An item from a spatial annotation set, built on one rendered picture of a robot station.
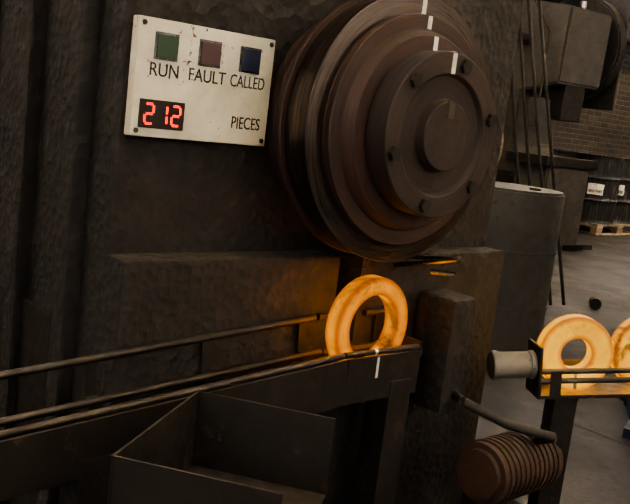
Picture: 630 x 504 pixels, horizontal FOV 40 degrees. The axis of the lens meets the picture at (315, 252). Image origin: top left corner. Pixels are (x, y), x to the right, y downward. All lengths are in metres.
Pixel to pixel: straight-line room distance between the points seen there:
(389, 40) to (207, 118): 0.32
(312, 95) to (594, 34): 8.40
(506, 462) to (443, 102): 0.71
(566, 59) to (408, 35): 7.94
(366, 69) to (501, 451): 0.79
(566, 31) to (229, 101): 8.07
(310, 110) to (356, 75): 0.10
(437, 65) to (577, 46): 8.08
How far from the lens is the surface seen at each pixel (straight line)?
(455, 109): 1.49
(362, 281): 1.56
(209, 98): 1.42
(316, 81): 1.39
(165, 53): 1.37
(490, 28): 1.94
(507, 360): 1.80
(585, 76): 9.66
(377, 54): 1.44
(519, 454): 1.79
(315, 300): 1.59
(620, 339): 1.88
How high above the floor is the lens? 1.13
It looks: 9 degrees down
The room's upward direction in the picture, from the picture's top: 7 degrees clockwise
